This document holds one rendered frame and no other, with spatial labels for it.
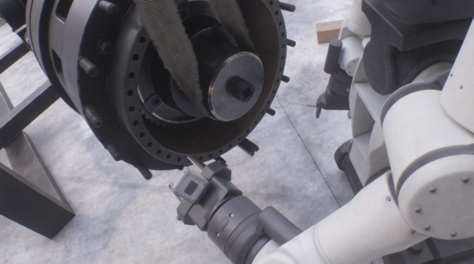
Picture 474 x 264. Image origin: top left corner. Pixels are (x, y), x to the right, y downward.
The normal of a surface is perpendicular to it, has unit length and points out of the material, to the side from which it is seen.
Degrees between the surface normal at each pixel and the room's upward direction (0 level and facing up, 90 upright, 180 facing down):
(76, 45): 43
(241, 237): 15
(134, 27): 27
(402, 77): 69
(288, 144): 0
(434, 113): 23
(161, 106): 90
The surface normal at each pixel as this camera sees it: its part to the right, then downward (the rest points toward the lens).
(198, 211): -0.51, -0.38
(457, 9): 0.08, 0.98
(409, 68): -0.90, -0.21
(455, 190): -0.29, 0.51
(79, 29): -0.65, -0.12
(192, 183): 0.31, 0.18
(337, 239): -0.80, -0.09
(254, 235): 0.30, -0.18
